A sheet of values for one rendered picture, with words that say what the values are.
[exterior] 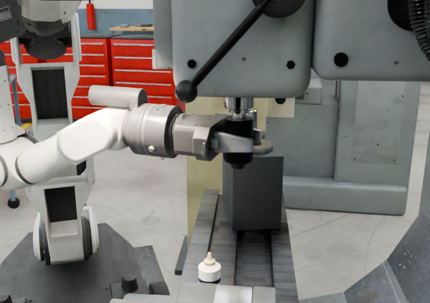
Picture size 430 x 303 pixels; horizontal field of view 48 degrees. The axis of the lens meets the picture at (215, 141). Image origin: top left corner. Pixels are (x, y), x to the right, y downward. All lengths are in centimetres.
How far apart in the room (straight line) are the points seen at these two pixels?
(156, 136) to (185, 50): 18
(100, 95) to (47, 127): 56
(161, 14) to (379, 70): 32
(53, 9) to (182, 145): 46
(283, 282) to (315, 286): 168
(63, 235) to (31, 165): 66
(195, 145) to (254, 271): 39
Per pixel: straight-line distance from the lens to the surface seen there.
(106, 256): 180
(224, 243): 114
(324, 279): 276
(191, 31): 65
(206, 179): 266
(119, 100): 83
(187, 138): 76
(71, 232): 159
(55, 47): 139
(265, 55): 65
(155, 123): 78
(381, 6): 64
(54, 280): 171
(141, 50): 541
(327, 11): 63
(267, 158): 113
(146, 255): 212
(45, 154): 93
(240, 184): 115
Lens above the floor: 145
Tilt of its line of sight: 17 degrees down
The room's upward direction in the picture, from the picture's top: straight up
